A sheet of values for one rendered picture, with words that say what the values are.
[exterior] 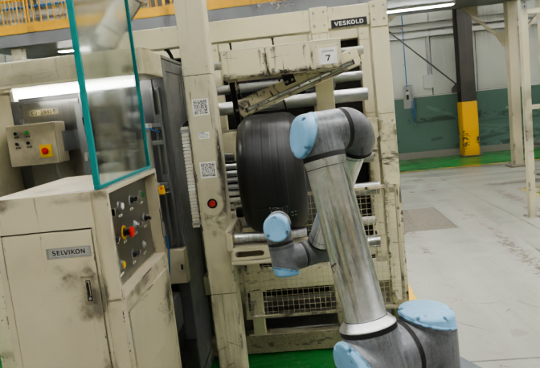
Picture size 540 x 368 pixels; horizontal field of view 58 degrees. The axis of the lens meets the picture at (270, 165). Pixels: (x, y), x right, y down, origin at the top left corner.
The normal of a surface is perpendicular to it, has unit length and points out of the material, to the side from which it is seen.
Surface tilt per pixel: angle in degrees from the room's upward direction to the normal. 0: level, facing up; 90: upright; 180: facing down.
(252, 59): 90
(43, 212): 90
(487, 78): 90
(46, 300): 90
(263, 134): 46
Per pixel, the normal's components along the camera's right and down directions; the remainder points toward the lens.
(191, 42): -0.05, 0.12
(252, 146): -0.10, -0.41
